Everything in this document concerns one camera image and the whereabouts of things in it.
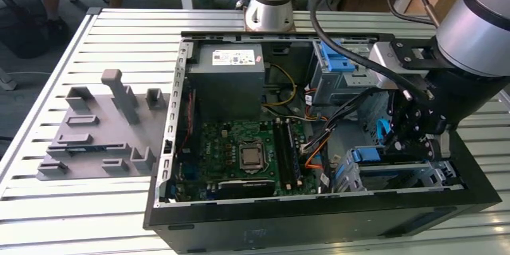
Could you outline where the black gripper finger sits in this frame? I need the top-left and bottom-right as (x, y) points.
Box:
(385, 92), (406, 153)
(394, 101), (442, 160)

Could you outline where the blue wire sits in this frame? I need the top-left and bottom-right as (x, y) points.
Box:
(374, 116), (394, 148)

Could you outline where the hard disk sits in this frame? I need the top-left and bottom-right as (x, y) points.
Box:
(337, 146), (430, 184)

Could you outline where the metal disk bay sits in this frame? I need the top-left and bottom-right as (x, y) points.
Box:
(333, 147), (458, 193)

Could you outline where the grey metal drive cage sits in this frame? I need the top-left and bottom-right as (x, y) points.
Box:
(310, 39), (396, 114)

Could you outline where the blue plastic drive latch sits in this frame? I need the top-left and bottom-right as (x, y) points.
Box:
(320, 41), (356, 73)

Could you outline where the dark RAM stick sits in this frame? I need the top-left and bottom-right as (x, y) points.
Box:
(288, 122), (304, 187)

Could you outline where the black RAM slot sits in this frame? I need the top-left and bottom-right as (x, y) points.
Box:
(274, 119), (292, 189)

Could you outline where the silver CPU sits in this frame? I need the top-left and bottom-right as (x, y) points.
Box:
(238, 146), (262, 168)

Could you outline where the grey power supply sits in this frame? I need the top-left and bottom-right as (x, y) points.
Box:
(186, 42), (268, 121)

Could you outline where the black graphics card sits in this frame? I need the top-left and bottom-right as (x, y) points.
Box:
(215, 179), (277, 199)

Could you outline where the black PC case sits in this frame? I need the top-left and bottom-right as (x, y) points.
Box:
(143, 30), (504, 254)

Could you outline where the green motherboard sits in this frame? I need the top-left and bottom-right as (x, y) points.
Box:
(178, 119), (322, 201)

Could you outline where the black case fan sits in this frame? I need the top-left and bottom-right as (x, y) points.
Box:
(175, 87), (201, 163)

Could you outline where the grey parts rack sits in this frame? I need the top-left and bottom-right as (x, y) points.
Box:
(35, 69), (174, 182)

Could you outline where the person leg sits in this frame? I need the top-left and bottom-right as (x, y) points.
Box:
(39, 0), (71, 39)

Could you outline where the grey desk foot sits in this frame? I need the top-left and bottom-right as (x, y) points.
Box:
(0, 66), (19, 91)

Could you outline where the black mesh waste bin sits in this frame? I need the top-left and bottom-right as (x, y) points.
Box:
(0, 0), (53, 59)

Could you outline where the black wire bundle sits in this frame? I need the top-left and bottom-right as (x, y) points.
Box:
(302, 87), (394, 153)

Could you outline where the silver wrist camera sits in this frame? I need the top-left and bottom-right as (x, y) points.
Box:
(369, 42), (430, 90)

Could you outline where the red wire with white tag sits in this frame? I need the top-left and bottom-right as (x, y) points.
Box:
(304, 86), (320, 118)

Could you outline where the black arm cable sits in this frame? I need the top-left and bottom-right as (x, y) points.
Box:
(313, 0), (416, 100)

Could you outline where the orange wire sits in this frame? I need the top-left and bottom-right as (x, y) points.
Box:
(305, 144), (332, 170)

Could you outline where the yellow wire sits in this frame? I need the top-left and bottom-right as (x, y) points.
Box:
(261, 63), (298, 108)

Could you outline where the red black twisted wire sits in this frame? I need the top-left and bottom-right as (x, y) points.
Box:
(181, 89), (199, 153)

